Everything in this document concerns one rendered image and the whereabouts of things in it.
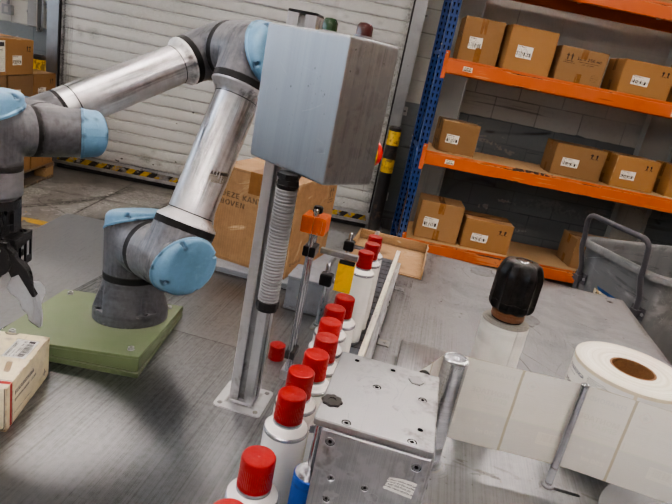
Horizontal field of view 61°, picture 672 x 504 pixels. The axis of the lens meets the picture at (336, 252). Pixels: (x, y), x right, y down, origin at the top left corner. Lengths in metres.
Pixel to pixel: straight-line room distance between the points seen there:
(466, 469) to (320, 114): 0.59
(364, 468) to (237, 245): 1.15
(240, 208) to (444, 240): 3.42
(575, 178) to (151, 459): 4.43
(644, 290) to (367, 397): 2.58
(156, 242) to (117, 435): 0.33
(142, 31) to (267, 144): 4.80
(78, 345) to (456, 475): 0.70
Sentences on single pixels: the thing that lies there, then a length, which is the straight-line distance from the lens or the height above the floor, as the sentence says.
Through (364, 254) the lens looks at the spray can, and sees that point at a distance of 1.17.
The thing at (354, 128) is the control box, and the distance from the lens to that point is 0.77.
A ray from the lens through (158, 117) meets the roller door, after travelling 5.60.
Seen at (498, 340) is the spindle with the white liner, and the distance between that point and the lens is 1.06.
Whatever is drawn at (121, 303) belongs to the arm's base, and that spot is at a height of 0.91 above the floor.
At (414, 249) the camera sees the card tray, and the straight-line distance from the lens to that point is 2.16.
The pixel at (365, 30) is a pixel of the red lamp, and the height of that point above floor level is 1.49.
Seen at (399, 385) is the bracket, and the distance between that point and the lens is 0.61.
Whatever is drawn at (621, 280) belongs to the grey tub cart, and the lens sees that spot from 3.18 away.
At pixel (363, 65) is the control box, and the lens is 0.76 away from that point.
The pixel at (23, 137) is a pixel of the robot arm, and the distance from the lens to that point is 0.93.
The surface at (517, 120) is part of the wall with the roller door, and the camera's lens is 5.59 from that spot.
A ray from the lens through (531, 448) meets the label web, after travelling 0.99.
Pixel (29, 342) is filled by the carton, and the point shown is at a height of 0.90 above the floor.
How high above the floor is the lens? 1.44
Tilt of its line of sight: 18 degrees down
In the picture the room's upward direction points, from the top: 11 degrees clockwise
